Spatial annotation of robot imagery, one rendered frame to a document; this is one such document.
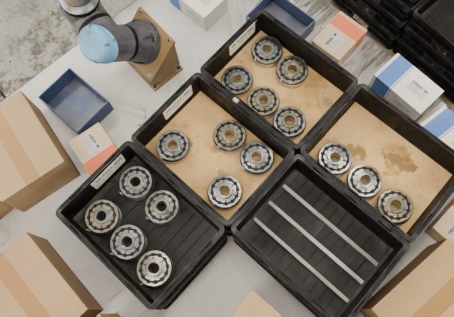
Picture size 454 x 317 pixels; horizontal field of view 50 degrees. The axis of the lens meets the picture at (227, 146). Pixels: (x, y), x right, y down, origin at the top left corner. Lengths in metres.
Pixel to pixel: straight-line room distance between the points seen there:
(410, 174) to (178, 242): 0.73
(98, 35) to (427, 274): 1.17
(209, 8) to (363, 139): 0.72
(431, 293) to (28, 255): 1.15
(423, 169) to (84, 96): 1.17
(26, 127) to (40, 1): 1.45
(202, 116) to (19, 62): 1.51
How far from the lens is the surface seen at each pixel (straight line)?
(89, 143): 1.68
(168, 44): 1.65
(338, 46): 1.77
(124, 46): 1.57
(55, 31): 2.89
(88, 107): 1.81
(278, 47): 1.65
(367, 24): 2.54
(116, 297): 1.64
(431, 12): 2.43
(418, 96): 1.73
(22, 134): 1.68
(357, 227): 1.51
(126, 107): 1.78
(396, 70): 1.76
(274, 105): 1.56
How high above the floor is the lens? 2.28
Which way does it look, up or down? 71 degrees down
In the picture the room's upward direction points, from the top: 7 degrees counter-clockwise
